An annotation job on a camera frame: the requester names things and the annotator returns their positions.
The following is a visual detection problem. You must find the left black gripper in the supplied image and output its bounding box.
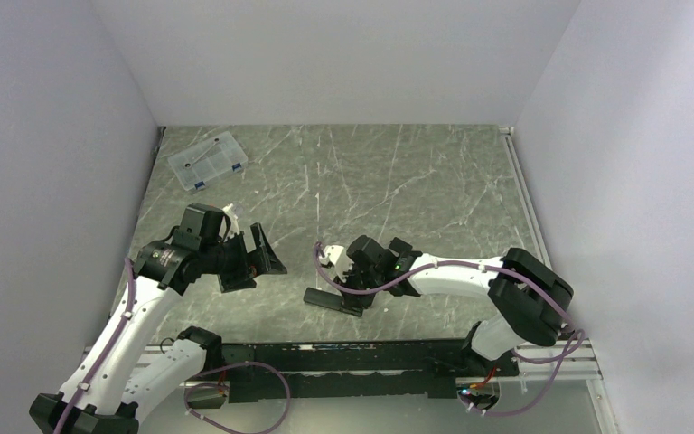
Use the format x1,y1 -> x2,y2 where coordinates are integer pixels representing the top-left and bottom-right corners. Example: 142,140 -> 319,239
201,222 -> 286,292

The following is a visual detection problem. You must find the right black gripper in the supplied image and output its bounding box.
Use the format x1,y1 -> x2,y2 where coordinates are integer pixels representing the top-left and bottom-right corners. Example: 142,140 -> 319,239
333,261 -> 383,310

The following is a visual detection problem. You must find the black remote control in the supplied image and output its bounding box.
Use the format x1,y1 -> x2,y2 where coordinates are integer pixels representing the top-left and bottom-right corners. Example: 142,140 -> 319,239
303,288 -> 343,311

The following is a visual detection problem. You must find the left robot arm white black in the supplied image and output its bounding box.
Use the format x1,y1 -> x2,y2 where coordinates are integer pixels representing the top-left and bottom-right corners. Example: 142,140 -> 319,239
29,203 -> 287,433

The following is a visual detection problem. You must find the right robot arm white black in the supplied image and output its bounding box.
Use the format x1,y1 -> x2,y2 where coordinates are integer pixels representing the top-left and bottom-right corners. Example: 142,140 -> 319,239
314,235 -> 574,375

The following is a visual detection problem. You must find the clear plastic organizer box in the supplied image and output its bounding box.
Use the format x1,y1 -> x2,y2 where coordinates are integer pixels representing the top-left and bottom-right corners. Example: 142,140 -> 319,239
167,131 -> 249,192

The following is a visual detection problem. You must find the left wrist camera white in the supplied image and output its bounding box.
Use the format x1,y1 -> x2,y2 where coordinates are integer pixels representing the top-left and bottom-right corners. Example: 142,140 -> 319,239
222,203 -> 243,240

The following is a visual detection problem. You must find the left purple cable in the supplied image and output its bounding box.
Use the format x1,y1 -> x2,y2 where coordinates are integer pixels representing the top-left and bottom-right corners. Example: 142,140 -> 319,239
52,257 -> 138,434

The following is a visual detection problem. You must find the purple cable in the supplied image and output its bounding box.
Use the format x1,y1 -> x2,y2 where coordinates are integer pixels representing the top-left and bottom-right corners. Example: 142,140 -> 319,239
313,241 -> 587,419
52,257 -> 138,434

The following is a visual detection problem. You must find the aluminium side rail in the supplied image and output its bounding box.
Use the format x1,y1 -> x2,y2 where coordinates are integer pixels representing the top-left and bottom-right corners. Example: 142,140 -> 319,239
498,126 -> 554,270

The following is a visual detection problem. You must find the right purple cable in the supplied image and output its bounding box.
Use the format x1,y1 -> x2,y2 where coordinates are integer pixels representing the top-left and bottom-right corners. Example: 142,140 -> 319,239
313,241 -> 587,419

